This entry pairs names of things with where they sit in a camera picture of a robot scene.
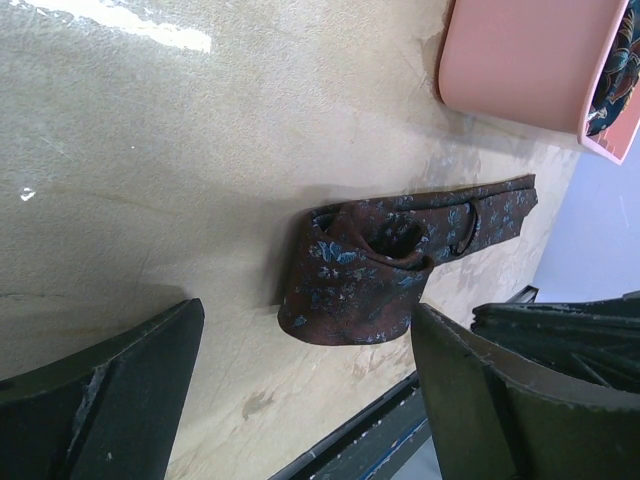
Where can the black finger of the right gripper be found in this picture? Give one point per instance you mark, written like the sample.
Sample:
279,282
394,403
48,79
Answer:
595,341

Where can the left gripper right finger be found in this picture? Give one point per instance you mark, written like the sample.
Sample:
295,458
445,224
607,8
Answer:
495,414

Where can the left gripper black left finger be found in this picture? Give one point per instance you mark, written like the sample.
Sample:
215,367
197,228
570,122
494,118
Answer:
110,411

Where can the pink divided organizer tray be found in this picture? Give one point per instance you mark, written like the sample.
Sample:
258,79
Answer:
536,63

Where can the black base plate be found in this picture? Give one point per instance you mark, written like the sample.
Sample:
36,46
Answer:
374,444

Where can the rolled floral tie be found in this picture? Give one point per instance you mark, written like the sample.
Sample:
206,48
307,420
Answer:
619,76

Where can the dark patterned necktie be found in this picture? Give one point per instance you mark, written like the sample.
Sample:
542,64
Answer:
361,266

